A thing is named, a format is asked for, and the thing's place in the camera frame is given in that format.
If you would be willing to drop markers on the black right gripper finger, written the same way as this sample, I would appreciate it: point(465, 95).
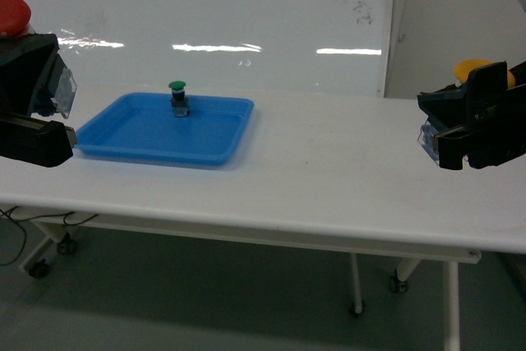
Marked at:
point(488, 142)
point(483, 90)

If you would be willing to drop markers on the red mushroom push button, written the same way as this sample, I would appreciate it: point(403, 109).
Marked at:
point(15, 22)

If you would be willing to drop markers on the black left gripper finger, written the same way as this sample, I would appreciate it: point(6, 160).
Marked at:
point(30, 140)
point(30, 69)

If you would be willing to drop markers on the white folding table frame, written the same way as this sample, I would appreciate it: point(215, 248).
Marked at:
point(330, 172)

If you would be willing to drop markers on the white whiteboard panel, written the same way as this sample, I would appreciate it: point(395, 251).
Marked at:
point(321, 46)

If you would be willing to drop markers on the green mushroom push button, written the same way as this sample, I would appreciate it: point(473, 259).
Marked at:
point(179, 101)

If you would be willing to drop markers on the yellow mushroom push button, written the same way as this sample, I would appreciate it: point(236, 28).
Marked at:
point(475, 119)

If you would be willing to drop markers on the blue plastic tray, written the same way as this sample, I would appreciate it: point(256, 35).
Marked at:
point(141, 127)

